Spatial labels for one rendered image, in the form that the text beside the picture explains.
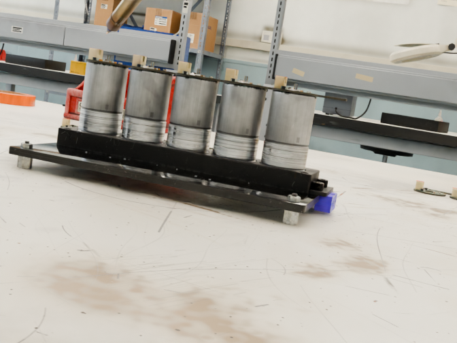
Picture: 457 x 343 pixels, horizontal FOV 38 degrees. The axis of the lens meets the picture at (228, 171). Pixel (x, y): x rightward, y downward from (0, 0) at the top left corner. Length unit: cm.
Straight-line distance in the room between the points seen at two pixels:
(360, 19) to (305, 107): 446
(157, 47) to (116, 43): 20
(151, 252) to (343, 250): 9
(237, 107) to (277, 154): 3
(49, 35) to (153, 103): 276
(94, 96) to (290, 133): 11
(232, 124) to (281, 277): 15
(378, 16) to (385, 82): 222
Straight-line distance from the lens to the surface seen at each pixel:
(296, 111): 35
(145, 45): 288
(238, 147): 35
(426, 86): 258
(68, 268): 20
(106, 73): 38
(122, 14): 36
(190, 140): 36
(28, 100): 80
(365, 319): 20
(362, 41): 478
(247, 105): 35
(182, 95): 36
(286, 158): 35
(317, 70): 263
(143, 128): 37
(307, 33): 485
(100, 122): 38
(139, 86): 37
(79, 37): 304
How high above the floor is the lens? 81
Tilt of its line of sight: 7 degrees down
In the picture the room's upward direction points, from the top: 9 degrees clockwise
